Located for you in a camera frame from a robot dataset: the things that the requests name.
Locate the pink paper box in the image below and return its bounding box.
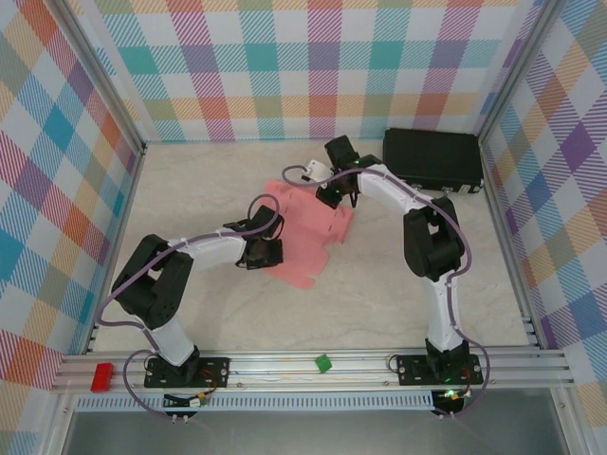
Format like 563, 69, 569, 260
241, 178, 355, 290

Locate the black ribbed carry case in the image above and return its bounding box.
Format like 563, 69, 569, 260
382, 127, 485, 195

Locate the aluminium frame side rail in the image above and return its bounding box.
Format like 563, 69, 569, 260
477, 136, 546, 352
83, 141, 149, 355

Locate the aluminium frame post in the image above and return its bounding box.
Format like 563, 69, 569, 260
55, 0, 148, 155
475, 0, 563, 143

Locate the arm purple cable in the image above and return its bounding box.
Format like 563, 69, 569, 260
97, 192, 282, 422
283, 163, 493, 421

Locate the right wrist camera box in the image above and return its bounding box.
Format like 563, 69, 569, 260
303, 159, 332, 182

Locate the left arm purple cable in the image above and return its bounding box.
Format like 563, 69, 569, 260
97, 192, 282, 422

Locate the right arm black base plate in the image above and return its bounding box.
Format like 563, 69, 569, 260
395, 353, 485, 388

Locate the white slotted cable duct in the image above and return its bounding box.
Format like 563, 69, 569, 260
75, 391, 435, 412

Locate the wide aluminium base rail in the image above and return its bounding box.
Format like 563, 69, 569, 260
49, 348, 578, 394

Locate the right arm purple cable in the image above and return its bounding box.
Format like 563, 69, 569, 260
283, 163, 493, 421

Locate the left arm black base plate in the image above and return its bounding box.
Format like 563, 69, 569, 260
143, 355, 231, 390

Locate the grey sheet metal panel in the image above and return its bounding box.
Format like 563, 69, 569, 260
61, 409, 570, 455

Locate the red rectangular toy brick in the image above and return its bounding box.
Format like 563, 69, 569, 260
89, 362, 117, 393

